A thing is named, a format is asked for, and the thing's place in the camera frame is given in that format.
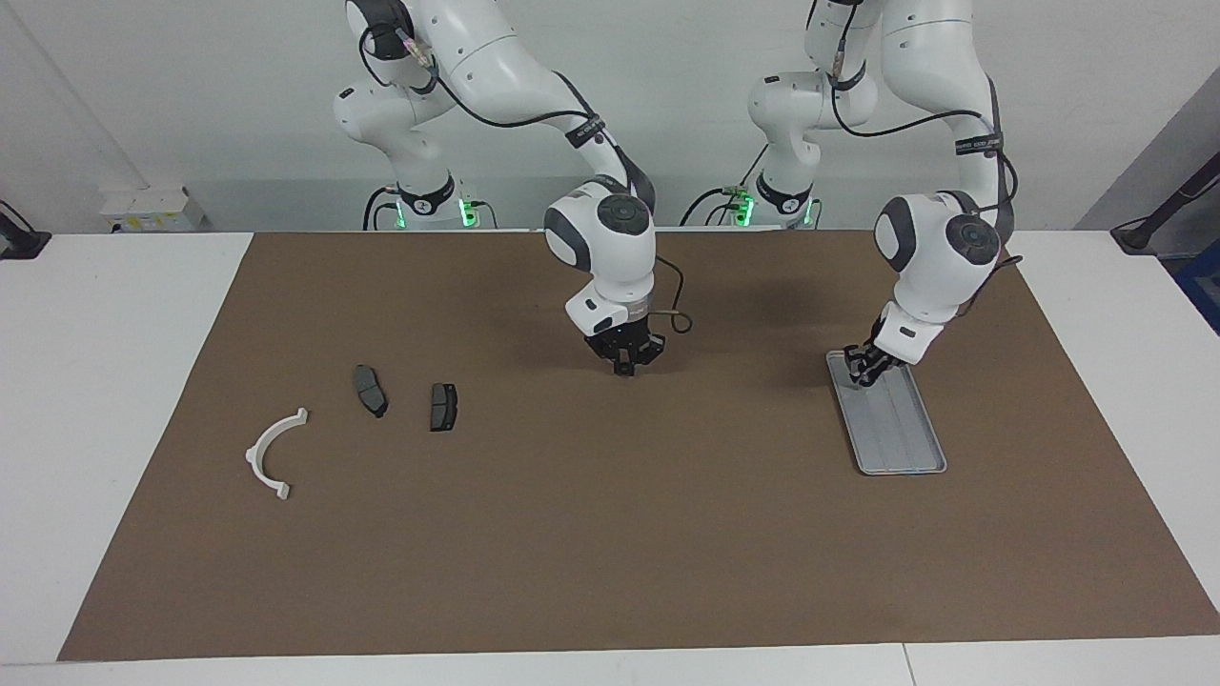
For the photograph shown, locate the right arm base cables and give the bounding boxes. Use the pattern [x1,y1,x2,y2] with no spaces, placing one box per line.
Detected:
[362,186,497,232]

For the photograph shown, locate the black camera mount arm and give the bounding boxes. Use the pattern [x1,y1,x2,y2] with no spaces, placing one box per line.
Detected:
[1110,152,1220,253]
[0,200,51,260]

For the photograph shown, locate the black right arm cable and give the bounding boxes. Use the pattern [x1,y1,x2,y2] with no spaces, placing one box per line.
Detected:
[360,24,692,336]

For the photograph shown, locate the white socket box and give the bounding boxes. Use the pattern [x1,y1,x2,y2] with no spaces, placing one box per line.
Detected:
[100,186,206,234]

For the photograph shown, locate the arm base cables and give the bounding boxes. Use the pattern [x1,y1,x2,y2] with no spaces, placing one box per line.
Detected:
[679,143,763,230]
[362,186,497,232]

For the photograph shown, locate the silver metal tray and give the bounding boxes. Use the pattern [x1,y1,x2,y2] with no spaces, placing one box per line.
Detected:
[825,350,948,476]

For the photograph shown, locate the long dark brake pad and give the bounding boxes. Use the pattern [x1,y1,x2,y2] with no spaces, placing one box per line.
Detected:
[354,364,389,419]

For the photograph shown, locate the blue box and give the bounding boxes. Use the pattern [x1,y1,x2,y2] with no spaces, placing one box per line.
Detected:
[1174,238,1220,334]

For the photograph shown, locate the brown table mat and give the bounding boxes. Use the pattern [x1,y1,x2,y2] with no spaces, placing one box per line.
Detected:
[57,229,1220,662]

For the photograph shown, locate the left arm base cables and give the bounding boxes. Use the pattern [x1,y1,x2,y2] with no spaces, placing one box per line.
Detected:
[679,143,763,230]

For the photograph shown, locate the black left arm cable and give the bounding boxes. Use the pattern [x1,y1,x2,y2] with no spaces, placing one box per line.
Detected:
[827,38,1023,320]

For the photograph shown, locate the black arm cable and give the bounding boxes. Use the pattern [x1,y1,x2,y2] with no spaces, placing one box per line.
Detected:
[827,38,1023,320]
[360,24,692,336]

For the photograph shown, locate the white semicircular plastic bracket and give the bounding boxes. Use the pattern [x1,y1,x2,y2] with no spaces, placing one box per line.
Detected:
[245,408,310,501]

